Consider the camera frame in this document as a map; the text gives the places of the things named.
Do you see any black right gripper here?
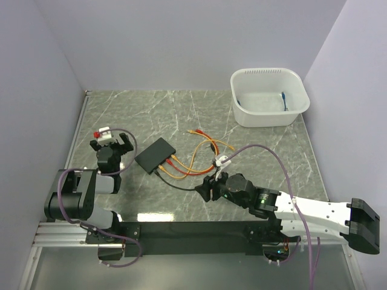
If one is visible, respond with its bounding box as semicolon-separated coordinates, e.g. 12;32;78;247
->
194;166;249;208

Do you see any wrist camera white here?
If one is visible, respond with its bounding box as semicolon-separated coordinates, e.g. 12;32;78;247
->
93;127;115;146
212;154;231;181

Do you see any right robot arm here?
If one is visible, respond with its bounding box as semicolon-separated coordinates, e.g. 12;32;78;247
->
195;173;380;255

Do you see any blue ethernet cable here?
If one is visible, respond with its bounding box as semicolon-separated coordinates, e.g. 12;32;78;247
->
236;91;290;112

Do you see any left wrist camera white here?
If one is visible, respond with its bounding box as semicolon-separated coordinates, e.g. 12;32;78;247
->
93;127;115;146

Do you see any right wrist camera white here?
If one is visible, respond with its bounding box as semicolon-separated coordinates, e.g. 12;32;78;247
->
212;154;231;181

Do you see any red ethernet cable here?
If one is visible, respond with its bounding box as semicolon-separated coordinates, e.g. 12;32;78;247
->
165;129;216;176

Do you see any black network switch box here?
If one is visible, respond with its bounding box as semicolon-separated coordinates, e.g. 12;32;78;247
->
135;137;176;175

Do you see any black power cable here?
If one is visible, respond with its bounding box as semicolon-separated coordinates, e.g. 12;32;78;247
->
153;144;220;192

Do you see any white plastic basin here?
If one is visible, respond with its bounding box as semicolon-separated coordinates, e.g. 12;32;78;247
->
230;68;310;127

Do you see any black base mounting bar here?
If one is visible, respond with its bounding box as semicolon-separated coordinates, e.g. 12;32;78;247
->
84;221;303;261

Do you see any aluminium frame rail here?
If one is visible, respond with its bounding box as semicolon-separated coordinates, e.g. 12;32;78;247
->
33;219;353;248

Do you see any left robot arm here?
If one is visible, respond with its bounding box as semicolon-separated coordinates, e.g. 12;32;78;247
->
44;127;138;243

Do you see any orange ethernet cable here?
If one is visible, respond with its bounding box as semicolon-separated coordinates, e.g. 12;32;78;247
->
158;140;235;180
171;129;218;170

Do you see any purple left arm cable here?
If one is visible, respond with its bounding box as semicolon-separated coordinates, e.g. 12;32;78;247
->
57;128;143;268

